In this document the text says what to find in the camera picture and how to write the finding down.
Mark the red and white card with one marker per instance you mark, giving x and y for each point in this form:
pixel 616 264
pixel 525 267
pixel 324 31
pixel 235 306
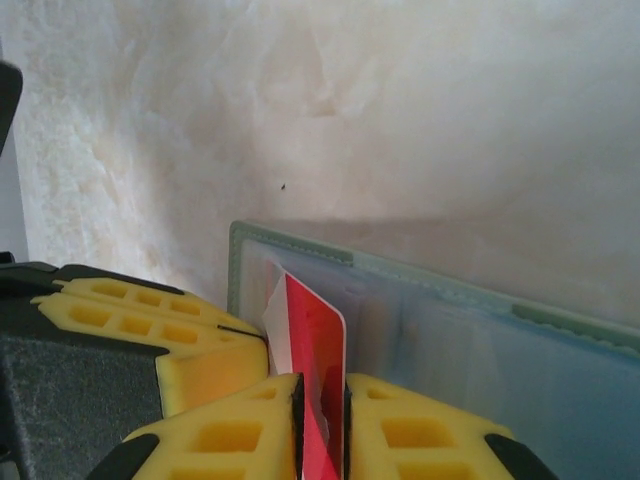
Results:
pixel 320 340

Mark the sage green card holder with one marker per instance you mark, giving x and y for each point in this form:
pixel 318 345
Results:
pixel 450 350

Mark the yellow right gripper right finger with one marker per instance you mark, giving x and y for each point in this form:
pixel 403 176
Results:
pixel 415 450

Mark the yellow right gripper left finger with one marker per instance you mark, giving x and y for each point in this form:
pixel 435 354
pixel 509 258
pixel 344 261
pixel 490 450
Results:
pixel 235 450

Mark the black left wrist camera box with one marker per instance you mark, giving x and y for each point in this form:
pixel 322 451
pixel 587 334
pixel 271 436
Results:
pixel 9 100

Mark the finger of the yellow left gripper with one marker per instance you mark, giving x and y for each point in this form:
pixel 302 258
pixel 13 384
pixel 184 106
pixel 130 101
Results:
pixel 215 375
pixel 150 297

